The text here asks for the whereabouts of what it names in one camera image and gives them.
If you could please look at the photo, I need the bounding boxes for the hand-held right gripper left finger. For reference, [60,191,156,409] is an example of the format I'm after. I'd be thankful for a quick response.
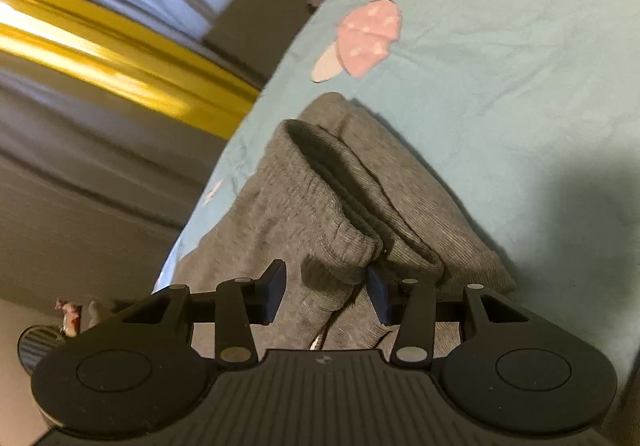
[117,260,288,367]

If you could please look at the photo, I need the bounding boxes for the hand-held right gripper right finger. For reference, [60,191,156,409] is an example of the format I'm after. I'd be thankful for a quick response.
[366,266,531,368]

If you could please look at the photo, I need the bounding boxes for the grey pants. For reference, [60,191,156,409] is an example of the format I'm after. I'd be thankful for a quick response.
[175,92,517,363]

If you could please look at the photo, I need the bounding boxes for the small red and white packet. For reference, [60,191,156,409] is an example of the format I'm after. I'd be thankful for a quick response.
[55,298,83,338]

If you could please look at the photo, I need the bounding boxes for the beige curtain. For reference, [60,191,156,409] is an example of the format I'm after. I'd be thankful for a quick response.
[0,41,281,302]

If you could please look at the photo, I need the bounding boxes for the striped slipper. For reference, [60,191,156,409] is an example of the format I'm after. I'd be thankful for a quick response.
[17,324,68,372]

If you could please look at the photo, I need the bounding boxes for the yellow curtain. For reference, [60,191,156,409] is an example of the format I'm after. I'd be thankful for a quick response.
[0,0,262,141]

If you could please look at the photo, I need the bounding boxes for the light blue printed bed sheet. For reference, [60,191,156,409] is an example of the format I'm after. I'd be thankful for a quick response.
[154,0,640,446]

